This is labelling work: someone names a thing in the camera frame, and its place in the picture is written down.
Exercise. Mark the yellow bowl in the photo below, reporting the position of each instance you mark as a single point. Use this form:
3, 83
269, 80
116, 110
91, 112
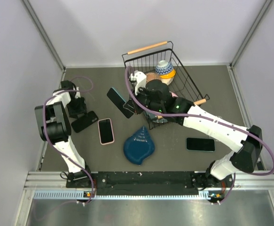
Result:
169, 75

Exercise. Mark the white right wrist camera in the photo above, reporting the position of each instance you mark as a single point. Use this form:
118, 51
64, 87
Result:
139, 80

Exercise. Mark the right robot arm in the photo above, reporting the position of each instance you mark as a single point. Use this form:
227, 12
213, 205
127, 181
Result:
245, 143

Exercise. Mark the blue shell-shaped dish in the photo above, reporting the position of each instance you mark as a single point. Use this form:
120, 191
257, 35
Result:
139, 146

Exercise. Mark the blue-edged phone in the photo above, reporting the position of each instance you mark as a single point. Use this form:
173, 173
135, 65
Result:
200, 144

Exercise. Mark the brown ceramic bowl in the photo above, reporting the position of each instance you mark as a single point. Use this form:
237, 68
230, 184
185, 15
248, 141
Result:
152, 76

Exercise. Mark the blue white patterned bowl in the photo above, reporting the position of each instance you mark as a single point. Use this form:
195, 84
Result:
164, 67

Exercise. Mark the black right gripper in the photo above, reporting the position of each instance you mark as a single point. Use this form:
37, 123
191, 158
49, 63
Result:
130, 105

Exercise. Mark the black ring phone case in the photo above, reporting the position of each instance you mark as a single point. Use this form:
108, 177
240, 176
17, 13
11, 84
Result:
84, 121

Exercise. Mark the far wooden basket handle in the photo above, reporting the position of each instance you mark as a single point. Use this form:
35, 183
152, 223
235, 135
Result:
147, 48

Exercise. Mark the black wire basket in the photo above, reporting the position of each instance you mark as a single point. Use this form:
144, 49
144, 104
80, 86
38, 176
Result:
182, 84

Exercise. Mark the black phone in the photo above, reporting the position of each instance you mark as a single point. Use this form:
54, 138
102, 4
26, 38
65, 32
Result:
106, 131

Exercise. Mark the pink phone case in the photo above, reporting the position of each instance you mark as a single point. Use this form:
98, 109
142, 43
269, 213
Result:
106, 131

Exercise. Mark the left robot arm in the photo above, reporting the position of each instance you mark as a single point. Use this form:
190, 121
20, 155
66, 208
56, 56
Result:
54, 127

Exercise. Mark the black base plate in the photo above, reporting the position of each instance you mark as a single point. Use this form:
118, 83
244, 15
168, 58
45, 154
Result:
190, 179

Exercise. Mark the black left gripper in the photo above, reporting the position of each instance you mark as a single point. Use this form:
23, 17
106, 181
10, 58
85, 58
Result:
81, 109

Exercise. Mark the teal-edged phone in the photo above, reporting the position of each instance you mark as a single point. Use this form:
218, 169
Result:
119, 102

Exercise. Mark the aluminium front rail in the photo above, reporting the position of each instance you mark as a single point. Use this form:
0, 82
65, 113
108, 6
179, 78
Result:
53, 180

